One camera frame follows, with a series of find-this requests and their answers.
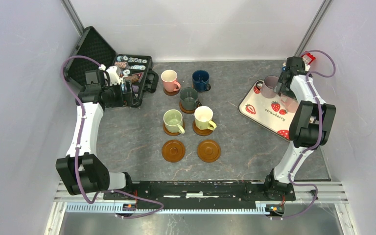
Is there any mauve mug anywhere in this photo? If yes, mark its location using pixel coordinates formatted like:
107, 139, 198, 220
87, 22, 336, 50
255, 76, 279, 98

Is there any cream pink mug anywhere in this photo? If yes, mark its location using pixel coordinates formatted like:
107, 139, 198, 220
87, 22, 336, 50
280, 94, 299, 113

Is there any dark brown coaster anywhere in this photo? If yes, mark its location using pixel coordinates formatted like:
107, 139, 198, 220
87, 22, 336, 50
163, 88, 179, 96

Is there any light green mug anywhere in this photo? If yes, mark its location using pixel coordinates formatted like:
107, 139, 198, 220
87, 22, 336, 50
163, 109, 185, 134

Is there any grooved wooden coaster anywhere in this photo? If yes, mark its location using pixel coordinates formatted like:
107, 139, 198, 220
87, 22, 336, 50
179, 103, 201, 114

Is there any dark green mug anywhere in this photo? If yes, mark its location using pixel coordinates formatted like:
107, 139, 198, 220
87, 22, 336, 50
179, 88, 202, 111

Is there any dark blue mug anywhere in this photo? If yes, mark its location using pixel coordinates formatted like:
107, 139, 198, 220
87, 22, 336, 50
192, 70, 211, 91

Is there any yellow mug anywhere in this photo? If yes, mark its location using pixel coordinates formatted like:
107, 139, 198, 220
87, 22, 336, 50
194, 106, 217, 131

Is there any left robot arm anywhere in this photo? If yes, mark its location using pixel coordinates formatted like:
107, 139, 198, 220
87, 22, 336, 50
55, 70, 136, 200

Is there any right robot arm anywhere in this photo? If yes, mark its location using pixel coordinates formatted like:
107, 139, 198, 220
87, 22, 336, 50
263, 56, 336, 200

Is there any strawberry pattern tray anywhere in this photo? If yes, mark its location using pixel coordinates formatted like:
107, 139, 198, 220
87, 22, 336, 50
239, 83, 295, 140

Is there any black poker chip case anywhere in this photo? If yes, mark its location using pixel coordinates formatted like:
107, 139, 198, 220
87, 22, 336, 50
72, 26, 159, 107

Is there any red blue toy truck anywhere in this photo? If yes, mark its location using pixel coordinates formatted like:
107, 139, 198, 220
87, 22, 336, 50
282, 50, 316, 72

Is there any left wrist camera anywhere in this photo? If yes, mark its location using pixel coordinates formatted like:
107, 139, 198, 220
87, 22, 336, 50
98, 65, 123, 86

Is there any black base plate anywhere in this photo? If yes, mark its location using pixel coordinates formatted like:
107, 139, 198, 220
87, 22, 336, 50
103, 180, 296, 210

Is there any aluminium frame rail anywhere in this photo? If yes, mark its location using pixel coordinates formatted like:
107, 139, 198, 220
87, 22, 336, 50
54, 182, 348, 215

